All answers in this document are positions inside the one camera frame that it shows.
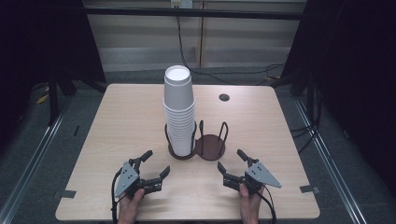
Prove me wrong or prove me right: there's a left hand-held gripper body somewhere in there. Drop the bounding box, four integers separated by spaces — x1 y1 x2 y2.
114 158 163 199

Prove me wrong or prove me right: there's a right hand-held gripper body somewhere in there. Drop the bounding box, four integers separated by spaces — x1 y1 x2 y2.
222 159 283 196

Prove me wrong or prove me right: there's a dark brown double cup holder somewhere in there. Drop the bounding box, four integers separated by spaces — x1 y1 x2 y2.
163 119 230 161

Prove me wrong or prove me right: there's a stack of white cups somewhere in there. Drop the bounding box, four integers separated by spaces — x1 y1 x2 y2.
163 98 197 157

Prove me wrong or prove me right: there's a person's left hand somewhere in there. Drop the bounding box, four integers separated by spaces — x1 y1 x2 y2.
117 188 146 224

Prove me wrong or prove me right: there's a person's right hand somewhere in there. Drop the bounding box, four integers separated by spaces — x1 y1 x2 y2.
238 183 265 224

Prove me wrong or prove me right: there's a grey floor tape strip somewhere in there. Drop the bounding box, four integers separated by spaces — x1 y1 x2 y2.
299 184 321 194
51 189 78 200

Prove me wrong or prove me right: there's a black metal stand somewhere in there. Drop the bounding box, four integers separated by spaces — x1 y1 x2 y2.
46 66 108 127

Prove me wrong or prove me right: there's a black horizontal bar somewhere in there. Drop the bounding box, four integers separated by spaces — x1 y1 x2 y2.
83 7 308 21

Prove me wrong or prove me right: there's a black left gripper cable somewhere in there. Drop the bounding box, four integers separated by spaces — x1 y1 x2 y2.
110 167 124 224

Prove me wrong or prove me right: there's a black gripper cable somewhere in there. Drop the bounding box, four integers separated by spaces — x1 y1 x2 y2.
110 167 124 224
256 186 277 224

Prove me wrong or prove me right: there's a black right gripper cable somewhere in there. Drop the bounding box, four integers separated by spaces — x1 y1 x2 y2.
256 186 277 224

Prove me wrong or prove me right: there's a bundle of black floor cables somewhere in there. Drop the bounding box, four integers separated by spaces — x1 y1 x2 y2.
290 82 324 154

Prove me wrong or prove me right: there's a metal floor rail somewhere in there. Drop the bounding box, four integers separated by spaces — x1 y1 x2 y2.
0 104 70 224
292 96 369 224

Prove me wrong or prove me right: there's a black wall cable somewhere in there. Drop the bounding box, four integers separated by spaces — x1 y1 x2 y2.
175 15 286 87

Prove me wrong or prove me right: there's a white wall socket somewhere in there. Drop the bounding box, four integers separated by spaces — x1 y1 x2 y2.
170 0 194 9

